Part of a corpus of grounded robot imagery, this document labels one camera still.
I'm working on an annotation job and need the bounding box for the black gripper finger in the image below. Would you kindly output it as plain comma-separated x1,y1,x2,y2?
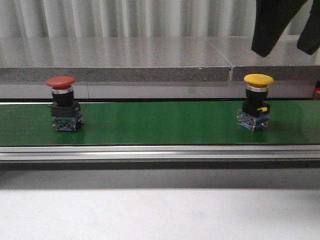
297,0,320,55
251,0,306,57

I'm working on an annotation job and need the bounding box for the yellow mushroom push button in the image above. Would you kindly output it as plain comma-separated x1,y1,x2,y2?
236,73,274,131

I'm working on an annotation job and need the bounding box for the red mushroom push button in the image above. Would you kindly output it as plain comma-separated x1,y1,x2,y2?
46,76,83,132

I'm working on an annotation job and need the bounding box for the grey stone counter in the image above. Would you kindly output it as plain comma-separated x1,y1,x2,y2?
0,35,320,100

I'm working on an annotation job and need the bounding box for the green conveyor belt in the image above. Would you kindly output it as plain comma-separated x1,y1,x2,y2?
0,100,320,164

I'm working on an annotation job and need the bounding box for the pleated grey curtain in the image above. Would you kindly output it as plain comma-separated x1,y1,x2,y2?
0,0,320,39

